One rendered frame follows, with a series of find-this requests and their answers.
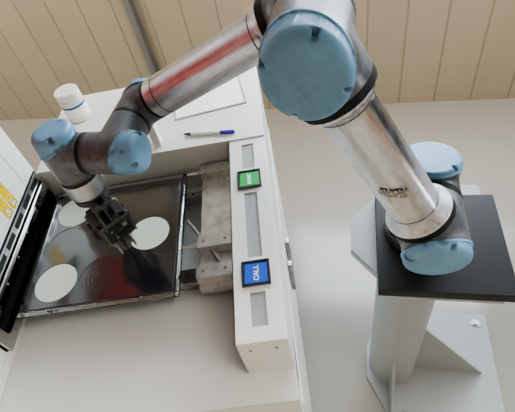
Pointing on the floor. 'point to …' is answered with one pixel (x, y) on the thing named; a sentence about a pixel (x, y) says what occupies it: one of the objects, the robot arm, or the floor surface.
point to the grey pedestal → (424, 344)
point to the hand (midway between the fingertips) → (124, 243)
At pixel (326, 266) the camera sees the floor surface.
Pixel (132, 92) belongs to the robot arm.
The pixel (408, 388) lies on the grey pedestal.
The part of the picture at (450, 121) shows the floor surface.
